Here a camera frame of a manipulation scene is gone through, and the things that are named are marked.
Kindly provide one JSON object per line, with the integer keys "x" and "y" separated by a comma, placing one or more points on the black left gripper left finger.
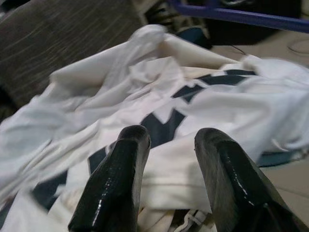
{"x": 111, "y": 183}

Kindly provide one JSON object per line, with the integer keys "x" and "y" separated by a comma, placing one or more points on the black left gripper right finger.
{"x": 236, "y": 188}

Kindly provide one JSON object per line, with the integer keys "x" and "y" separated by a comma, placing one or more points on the white T-shirt black letters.
{"x": 217, "y": 106}

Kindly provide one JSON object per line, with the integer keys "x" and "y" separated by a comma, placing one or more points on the purple clothes hanger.
{"x": 241, "y": 15}

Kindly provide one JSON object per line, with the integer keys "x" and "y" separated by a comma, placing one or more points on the navy lid trash bin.
{"x": 193, "y": 36}

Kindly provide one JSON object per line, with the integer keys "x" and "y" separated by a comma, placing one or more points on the brown plaid chair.
{"x": 60, "y": 29}

